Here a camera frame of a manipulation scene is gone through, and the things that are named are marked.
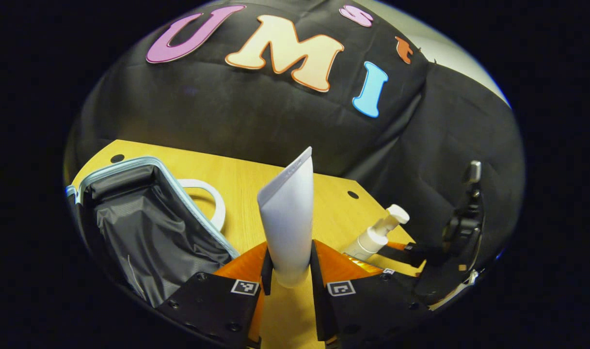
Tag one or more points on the white squeeze tube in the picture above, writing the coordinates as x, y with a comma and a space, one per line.
287, 218

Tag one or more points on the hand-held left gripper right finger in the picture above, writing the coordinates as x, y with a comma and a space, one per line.
319, 300

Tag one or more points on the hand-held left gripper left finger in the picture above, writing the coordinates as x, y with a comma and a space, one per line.
267, 278

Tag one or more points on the white pump bottle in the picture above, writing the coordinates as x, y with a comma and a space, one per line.
372, 237

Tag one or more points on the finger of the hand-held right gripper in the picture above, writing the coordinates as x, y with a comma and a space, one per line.
372, 265
411, 254

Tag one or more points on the white suitcase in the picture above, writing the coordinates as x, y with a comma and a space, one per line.
144, 228

